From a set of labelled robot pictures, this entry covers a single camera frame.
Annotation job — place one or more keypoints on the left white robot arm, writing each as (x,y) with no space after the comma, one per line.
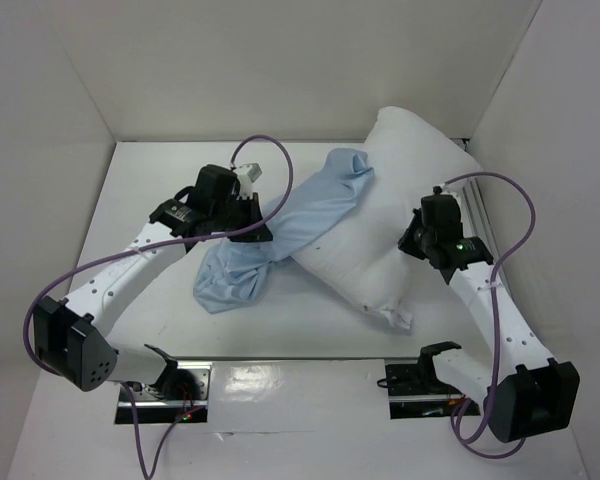
(70,335)

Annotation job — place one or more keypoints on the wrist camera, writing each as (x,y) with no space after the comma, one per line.
(443,189)
(247,175)

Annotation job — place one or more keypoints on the white pillow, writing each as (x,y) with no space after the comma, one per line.
(359,257)

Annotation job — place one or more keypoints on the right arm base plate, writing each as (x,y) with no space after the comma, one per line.
(410,398)

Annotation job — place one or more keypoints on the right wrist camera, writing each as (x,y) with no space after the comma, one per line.
(443,189)

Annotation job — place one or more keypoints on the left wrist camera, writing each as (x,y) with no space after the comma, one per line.
(247,175)

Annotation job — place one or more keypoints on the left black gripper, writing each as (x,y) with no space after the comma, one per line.
(250,207)

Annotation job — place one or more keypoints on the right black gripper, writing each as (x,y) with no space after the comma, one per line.
(410,239)

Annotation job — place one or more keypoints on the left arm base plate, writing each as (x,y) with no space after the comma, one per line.
(186,393)

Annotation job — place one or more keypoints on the light blue pillowcase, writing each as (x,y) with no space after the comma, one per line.
(233,275)

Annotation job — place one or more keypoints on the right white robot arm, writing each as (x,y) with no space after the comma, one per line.
(524,391)

